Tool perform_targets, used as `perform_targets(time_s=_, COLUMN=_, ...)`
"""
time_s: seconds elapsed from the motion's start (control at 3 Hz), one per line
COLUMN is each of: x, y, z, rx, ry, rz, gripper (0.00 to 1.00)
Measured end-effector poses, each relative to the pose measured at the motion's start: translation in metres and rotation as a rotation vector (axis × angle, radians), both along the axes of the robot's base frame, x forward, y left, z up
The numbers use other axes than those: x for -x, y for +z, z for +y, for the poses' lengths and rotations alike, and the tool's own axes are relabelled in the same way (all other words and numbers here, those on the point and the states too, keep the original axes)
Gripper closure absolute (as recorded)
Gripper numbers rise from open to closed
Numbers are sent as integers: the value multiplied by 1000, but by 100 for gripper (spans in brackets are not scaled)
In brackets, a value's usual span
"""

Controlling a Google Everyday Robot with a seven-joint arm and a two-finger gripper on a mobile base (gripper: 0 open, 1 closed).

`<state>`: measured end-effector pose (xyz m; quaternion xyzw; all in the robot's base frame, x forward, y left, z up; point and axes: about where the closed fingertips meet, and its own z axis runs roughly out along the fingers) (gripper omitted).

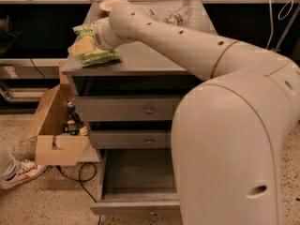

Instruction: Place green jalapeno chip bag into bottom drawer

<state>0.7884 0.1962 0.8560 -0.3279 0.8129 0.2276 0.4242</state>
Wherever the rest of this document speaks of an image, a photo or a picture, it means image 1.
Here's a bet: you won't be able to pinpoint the black wall cable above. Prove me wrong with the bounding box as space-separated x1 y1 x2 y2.
29 58 47 81

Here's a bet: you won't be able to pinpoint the grey middle drawer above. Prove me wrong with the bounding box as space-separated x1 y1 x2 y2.
89 130 171 149

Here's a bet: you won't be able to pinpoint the grey top drawer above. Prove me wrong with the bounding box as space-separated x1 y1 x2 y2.
74 97 180 122

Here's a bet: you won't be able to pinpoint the green jalapeno chip bag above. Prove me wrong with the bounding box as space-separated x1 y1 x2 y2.
73 22 121 67

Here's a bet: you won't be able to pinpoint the clear plastic water bottle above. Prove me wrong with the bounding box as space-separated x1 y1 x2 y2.
164 6 193 26

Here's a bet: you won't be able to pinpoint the open cardboard box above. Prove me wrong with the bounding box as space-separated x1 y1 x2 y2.
22 61 99 166

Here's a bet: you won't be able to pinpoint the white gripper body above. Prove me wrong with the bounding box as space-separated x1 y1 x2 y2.
93 18 134 51

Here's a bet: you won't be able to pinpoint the white and red sneaker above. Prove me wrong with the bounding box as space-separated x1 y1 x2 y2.
1 159 47 190

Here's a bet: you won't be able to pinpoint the grey open bottom drawer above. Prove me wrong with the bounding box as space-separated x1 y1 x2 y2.
90 148 180 215

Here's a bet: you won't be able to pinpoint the beige shallow bowl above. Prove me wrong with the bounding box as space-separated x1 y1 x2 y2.
98 0 124 13

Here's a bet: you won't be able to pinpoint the dark bottle in box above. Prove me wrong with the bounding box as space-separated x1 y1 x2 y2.
67 102 82 123

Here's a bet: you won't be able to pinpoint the white hanging cable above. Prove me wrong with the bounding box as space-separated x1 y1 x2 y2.
263 0 295 51

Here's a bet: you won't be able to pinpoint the grey trouser leg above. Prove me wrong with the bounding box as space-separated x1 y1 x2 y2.
0 146 20 180

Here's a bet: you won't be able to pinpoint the grey drawer cabinet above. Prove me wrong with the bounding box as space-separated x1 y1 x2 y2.
61 0 219 164

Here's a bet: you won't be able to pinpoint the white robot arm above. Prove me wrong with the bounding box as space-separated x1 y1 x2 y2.
64 1 300 225

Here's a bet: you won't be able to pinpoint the small items in box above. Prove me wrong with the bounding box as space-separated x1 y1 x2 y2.
64 119 88 136

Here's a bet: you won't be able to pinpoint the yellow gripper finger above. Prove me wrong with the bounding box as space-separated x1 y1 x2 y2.
67 36 95 55

